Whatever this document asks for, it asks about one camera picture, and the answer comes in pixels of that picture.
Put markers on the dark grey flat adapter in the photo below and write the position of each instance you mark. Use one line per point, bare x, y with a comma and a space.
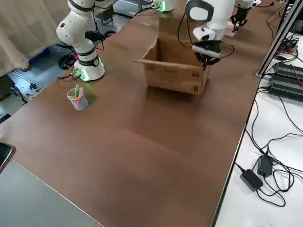
251, 179

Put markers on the dark screen smartphone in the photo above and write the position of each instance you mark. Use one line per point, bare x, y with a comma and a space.
4, 156

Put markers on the small white device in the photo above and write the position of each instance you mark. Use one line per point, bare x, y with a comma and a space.
255, 2

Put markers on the clear plastic cup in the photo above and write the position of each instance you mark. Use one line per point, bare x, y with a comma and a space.
79, 104

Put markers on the green marker pen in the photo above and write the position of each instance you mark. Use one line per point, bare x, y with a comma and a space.
77, 91

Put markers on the pinkish A4 paper sheet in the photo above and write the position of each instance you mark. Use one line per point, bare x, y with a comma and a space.
230, 29

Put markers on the beige curtain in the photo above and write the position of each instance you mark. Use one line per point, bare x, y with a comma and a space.
23, 28

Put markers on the brown cardboard box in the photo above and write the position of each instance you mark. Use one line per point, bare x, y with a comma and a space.
172, 78

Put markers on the aluminium frame post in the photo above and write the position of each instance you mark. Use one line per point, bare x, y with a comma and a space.
277, 40

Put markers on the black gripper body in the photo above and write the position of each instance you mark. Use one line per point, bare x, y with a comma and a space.
208, 46
242, 11

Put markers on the orange marker pen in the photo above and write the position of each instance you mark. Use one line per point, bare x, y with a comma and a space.
80, 100

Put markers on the black finned power supply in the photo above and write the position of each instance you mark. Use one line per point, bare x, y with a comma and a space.
284, 86
290, 71

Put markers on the black power adapter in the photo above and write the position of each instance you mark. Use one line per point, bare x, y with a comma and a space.
264, 165

